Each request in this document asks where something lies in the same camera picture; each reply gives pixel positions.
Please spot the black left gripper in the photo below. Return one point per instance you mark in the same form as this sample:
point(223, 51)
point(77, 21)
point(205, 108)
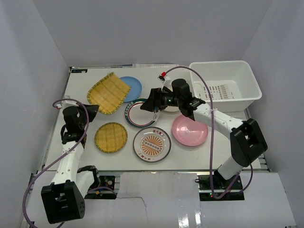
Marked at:
point(83, 111)

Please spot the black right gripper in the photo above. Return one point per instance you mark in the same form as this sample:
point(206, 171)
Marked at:
point(155, 99)

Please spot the green rimmed white plate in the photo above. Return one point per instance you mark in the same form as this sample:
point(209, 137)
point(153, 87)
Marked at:
point(137, 117)

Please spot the blue round plate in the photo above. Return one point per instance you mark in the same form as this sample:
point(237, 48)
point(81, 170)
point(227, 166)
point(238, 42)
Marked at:
point(136, 88)

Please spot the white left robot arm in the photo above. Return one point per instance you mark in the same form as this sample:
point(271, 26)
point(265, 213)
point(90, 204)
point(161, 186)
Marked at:
point(64, 197)

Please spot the white plastic bin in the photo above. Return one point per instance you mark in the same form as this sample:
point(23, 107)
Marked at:
point(232, 84)

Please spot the cream round plate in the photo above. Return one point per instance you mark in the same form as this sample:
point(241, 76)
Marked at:
point(169, 109)

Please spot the round woven bamboo tray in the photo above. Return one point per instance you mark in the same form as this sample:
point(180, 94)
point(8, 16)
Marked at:
point(111, 137)

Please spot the orange sunburst white plate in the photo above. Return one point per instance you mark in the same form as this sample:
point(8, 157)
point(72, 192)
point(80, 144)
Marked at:
point(152, 144)

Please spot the black label sticker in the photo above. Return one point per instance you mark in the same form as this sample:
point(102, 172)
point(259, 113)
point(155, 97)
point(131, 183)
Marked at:
point(78, 71)

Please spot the pink round plate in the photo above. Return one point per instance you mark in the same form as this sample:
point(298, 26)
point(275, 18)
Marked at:
point(189, 132)

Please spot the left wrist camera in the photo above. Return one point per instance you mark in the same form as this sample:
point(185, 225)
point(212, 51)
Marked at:
point(66, 103)

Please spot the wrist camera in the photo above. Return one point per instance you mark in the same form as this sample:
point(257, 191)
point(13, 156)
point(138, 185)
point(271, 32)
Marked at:
point(66, 103)
point(164, 78)

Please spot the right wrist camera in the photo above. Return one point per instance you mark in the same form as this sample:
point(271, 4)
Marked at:
point(164, 78)

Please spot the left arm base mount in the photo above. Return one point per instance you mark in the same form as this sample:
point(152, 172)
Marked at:
point(108, 189)

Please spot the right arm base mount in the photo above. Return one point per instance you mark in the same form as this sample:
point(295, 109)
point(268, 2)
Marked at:
point(205, 193)

